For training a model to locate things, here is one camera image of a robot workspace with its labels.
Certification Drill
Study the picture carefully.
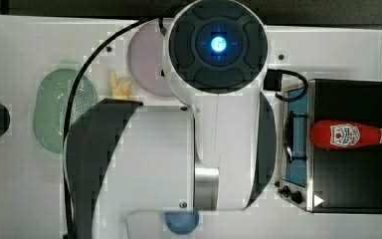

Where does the pale purple plate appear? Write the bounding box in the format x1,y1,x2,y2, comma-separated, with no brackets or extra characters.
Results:
127,20,173,97

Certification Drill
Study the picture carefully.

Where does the red ketchup bottle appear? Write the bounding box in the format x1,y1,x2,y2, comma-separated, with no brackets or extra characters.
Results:
309,119,382,150

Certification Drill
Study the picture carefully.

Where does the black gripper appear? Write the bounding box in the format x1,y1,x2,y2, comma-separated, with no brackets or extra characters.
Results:
263,69,283,92

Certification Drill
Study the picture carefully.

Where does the blue bowl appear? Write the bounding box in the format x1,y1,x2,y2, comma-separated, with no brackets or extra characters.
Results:
164,211,200,235

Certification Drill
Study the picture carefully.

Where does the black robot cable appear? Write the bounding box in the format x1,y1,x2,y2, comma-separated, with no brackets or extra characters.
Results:
62,18,153,239

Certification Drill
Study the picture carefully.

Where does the yellow toy banana bunch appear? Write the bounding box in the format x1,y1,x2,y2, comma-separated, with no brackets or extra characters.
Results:
110,71,136,101

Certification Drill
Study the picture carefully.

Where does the green perforated colander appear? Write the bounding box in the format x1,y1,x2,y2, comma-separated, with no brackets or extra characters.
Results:
33,69,97,153

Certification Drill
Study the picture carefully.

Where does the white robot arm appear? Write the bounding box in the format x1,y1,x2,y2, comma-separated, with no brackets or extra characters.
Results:
64,0,277,239

